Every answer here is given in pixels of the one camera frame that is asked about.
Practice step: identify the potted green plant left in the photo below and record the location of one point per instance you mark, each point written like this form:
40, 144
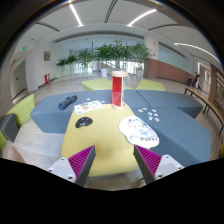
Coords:
66, 61

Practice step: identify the red fire extinguisher box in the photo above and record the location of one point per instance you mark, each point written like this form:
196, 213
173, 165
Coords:
47, 78

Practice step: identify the red white cylinder canister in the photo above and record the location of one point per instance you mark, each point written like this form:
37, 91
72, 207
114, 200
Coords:
118, 89

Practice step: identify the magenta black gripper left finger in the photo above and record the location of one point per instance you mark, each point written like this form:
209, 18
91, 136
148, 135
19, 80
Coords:
75, 168

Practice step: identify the wooden bench with black legs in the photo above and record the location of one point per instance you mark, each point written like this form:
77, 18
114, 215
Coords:
208, 106

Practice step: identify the dark grey seat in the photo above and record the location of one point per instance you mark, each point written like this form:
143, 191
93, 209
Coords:
9, 127

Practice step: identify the black computer mouse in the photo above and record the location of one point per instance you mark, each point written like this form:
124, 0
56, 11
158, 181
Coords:
83, 122

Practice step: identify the white picture sheet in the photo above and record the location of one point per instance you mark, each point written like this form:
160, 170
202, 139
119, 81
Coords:
88, 107

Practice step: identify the lime green ottoman far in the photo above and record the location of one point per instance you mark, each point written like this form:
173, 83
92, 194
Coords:
97, 84

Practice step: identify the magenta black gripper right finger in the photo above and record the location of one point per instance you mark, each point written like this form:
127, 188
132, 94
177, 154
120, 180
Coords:
153, 166

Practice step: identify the lime green bench left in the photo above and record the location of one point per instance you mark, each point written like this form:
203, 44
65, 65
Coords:
23, 109

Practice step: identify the grey modular sofa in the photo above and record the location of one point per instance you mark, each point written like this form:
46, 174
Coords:
171, 115

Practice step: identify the potted green plant right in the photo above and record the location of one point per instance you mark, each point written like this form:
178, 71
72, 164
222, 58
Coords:
139, 53

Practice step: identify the potted green plant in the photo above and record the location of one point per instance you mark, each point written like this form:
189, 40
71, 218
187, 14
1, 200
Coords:
139, 53
114, 51
66, 61

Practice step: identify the potted green plant centre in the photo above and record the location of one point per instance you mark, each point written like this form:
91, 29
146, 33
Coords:
114, 51

